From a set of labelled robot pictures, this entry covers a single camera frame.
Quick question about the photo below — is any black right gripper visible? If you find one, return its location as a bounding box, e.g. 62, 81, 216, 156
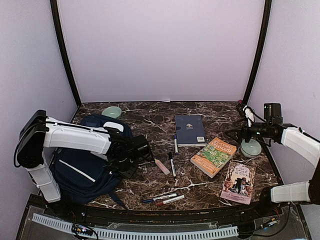
225, 117, 272, 144

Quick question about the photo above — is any orange treehouse paperback book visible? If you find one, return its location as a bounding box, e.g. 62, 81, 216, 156
190, 137, 237, 178

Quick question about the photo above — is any navy blue student backpack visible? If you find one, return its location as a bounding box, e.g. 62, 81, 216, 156
49, 114, 136, 206

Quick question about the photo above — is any pink Shakespeare paperback book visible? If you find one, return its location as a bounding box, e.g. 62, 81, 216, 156
220, 161, 256, 205

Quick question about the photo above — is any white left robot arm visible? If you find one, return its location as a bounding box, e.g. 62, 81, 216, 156
13, 110, 153, 218

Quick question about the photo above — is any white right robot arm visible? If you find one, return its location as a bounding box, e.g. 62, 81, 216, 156
225, 122, 320, 217

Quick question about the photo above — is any green bowl right side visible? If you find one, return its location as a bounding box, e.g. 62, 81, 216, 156
240, 138, 262, 158

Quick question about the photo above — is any green bowl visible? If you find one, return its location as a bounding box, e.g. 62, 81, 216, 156
240, 138, 262, 158
101, 106, 122, 119

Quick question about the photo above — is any green bowl back left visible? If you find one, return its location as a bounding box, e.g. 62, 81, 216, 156
101, 106, 122, 119

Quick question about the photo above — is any black capped white marker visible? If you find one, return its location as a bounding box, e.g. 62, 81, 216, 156
168, 152, 178, 185

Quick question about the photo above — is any navy blue notebook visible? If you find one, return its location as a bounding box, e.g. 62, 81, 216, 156
174, 115, 208, 147

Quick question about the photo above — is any purple capped white marker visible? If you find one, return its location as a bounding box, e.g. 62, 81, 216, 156
174, 134, 179, 156

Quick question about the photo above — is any blue capped white marker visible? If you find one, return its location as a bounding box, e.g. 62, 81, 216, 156
142, 193, 178, 203

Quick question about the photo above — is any red capped white marker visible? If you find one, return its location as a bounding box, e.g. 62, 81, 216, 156
155, 195, 185, 207

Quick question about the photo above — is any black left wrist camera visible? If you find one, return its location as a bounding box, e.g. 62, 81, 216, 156
132, 135, 150, 157

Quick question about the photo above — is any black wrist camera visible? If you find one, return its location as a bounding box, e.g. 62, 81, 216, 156
264, 103, 283, 125
132, 135, 150, 157

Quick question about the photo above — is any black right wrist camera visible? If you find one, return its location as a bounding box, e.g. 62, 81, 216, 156
264, 103, 283, 125

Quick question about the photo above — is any grey slotted cable duct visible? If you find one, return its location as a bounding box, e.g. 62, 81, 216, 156
31, 213, 239, 240

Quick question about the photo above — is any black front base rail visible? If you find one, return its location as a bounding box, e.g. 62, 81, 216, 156
21, 194, 301, 226

